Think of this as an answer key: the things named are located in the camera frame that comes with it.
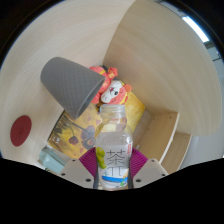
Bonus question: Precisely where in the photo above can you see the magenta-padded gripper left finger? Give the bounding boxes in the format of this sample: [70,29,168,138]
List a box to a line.
[59,147,100,190]

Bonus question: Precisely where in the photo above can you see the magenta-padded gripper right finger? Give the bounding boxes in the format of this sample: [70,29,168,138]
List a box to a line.
[131,147,170,189]

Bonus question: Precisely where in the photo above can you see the clear plastic drink bottle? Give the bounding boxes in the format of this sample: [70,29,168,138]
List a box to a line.
[94,103,134,191]

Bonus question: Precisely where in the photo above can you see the tall teal vase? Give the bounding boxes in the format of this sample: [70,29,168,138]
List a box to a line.
[38,146,70,172]

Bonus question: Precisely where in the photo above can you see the light wooden shelf unit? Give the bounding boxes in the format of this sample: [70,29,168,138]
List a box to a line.
[132,111,193,175]

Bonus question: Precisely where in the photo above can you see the yellow poppy painting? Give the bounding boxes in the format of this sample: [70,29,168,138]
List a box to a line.
[46,89,147,161]

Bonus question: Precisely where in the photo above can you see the flat round red coaster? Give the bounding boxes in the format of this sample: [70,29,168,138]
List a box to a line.
[9,115,33,148]

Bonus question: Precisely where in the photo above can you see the red plush toy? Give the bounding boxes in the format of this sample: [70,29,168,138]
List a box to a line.
[88,65,133,108]

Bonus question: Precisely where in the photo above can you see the grey mug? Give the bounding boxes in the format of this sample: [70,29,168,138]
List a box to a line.
[40,56,106,120]

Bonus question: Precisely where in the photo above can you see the ceiling light panel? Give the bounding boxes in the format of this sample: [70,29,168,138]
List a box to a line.
[181,15,211,44]

